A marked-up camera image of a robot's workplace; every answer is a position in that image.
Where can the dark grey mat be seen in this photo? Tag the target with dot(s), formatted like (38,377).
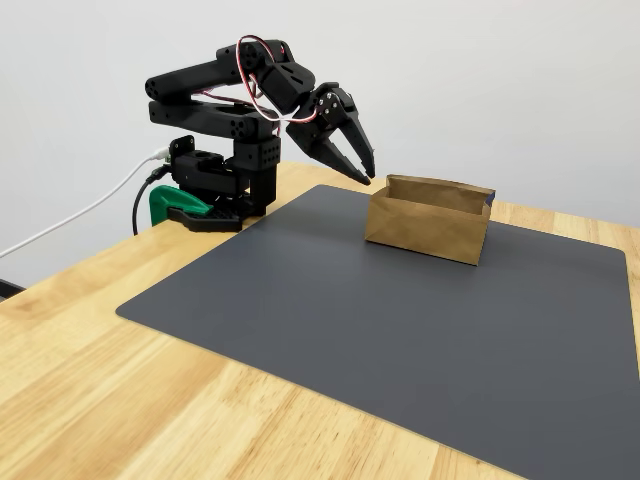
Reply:
(325,300)

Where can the brown paper box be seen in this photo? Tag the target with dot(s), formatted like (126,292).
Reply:
(420,230)

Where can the green table clamp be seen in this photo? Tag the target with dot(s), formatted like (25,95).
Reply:
(162,202)

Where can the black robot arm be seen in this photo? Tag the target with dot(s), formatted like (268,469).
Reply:
(200,75)

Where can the black object beside table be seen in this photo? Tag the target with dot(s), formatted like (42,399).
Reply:
(7,289)

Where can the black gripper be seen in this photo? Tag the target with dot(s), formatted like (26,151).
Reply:
(311,131)

